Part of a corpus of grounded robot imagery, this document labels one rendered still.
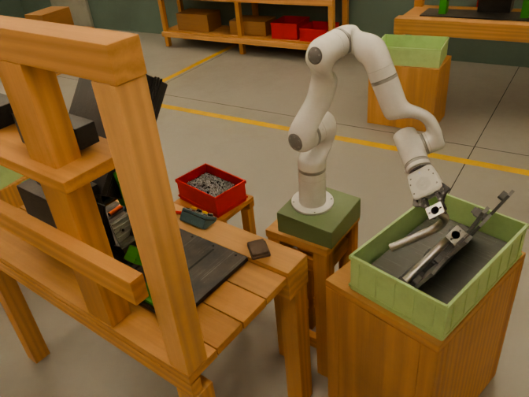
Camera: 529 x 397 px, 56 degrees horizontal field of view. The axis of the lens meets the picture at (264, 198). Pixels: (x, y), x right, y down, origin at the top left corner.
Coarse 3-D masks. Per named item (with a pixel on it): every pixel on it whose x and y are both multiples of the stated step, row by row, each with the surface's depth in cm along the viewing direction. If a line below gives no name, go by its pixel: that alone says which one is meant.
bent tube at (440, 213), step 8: (432, 208) 162; (440, 208) 161; (432, 216) 161; (440, 216) 162; (448, 216) 165; (432, 224) 174; (440, 224) 170; (416, 232) 176; (424, 232) 174; (432, 232) 173; (400, 240) 179; (408, 240) 177; (416, 240) 176; (392, 248) 180
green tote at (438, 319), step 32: (416, 224) 222; (512, 224) 203; (352, 256) 191; (512, 256) 200; (352, 288) 200; (384, 288) 186; (416, 288) 174; (480, 288) 184; (416, 320) 180; (448, 320) 171
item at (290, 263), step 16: (176, 208) 241; (224, 224) 226; (224, 240) 216; (240, 240) 215; (272, 256) 205; (288, 256) 204; (304, 256) 203; (288, 272) 196; (304, 272) 206; (288, 288) 200
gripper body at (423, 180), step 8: (416, 168) 167; (424, 168) 167; (432, 168) 166; (408, 176) 170; (416, 176) 167; (424, 176) 166; (432, 176) 164; (416, 184) 167; (424, 184) 165; (432, 184) 163; (440, 184) 162; (416, 192) 166; (424, 192) 164; (432, 192) 163; (440, 192) 166
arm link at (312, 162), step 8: (328, 112) 205; (328, 120) 202; (320, 128) 199; (328, 128) 202; (328, 136) 205; (320, 144) 208; (328, 144) 208; (304, 152) 211; (312, 152) 209; (320, 152) 208; (304, 160) 208; (312, 160) 207; (320, 160) 207; (304, 168) 209; (312, 168) 208; (320, 168) 209
